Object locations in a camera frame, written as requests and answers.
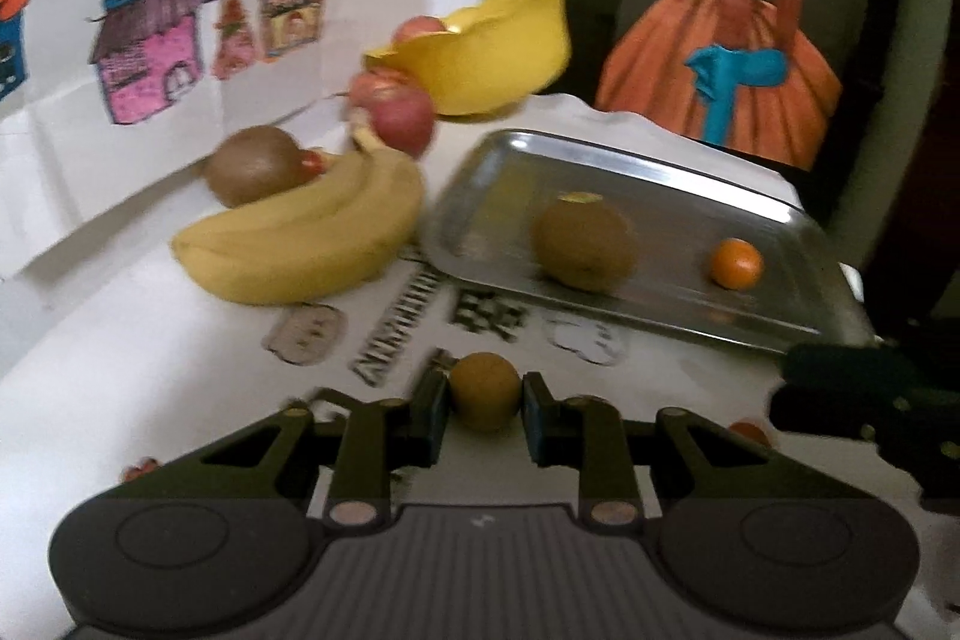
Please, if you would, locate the small beige longan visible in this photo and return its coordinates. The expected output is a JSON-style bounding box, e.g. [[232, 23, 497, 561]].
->
[[449, 353, 521, 432]]

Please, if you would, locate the small orange tangerine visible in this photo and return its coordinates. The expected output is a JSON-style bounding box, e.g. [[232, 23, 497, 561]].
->
[[708, 237, 765, 291]]

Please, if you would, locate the brown kiwi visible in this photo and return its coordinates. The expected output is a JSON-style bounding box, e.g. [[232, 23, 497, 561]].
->
[[203, 125, 308, 208], [530, 191, 640, 294]]

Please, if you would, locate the yellow banana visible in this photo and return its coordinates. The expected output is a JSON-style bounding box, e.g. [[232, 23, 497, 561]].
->
[[172, 149, 425, 305], [171, 110, 423, 265]]

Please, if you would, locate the red cherry tomato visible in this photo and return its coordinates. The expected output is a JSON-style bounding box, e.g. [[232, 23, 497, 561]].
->
[[301, 149, 327, 179]]

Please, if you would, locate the red apple front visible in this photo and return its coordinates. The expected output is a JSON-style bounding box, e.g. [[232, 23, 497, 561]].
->
[[363, 86, 436, 159]]

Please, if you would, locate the red apple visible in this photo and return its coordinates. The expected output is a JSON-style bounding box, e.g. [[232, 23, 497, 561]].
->
[[363, 86, 436, 159], [347, 67, 413, 107]]

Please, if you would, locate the white printed table cloth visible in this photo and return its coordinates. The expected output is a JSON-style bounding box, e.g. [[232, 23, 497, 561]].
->
[[2, 96, 958, 638]]

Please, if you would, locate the metal tray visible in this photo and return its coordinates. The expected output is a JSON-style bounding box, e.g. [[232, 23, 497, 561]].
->
[[420, 128, 874, 354]]

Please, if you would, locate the red apple back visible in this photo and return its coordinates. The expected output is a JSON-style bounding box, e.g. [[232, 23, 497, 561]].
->
[[347, 67, 413, 107]]

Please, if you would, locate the bubblegum girl poster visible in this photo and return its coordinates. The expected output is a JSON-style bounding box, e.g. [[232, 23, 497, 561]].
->
[[596, 0, 867, 170]]

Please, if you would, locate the yellow flower-shaped bowl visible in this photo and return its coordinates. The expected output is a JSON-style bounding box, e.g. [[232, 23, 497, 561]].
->
[[364, 0, 571, 117]]

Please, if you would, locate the apple inside yellow bowl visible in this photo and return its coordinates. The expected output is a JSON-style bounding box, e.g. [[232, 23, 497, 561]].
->
[[392, 14, 448, 47]]

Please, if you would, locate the houses drawing paper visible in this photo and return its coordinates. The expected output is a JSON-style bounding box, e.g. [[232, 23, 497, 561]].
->
[[2, 0, 430, 276]]

